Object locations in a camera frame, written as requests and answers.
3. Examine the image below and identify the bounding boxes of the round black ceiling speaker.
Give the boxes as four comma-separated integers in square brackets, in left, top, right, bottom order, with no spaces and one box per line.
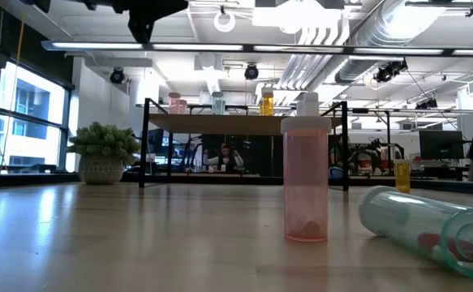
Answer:
[243,62,260,81]
[109,67,127,86]

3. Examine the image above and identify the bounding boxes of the clear white pill bottles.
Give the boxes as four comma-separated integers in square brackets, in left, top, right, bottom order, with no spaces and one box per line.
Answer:
[303,92,320,118]

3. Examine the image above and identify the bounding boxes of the wooden shelf black metal frame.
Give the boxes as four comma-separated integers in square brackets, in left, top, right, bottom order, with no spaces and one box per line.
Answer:
[138,97,350,192]

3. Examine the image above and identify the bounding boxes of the green plant in white pot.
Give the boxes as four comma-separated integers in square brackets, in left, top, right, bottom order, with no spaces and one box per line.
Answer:
[66,120,142,187]

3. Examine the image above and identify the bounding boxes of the white ring ceiling fixture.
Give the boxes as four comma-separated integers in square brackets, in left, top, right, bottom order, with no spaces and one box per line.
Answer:
[213,8,237,33]

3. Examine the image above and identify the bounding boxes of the black computer monitor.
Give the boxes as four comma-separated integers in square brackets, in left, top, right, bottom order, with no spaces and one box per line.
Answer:
[418,129,466,161]

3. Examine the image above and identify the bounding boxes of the long ceiling light bar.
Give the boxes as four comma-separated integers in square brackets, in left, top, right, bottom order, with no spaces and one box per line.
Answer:
[41,39,473,58]

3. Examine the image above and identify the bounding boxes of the green translucent medicine bottle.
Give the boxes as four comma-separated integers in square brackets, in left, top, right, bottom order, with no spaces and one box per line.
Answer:
[212,91,226,116]
[357,185,473,279]

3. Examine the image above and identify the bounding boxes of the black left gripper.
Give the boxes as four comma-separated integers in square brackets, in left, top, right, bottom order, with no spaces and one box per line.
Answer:
[82,0,189,45]

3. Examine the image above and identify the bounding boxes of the yellow cable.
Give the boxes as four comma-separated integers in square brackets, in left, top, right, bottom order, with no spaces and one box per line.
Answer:
[0,11,28,174]

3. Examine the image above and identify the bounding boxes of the black track spotlight cluster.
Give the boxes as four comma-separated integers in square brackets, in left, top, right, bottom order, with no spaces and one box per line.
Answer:
[372,59,409,84]

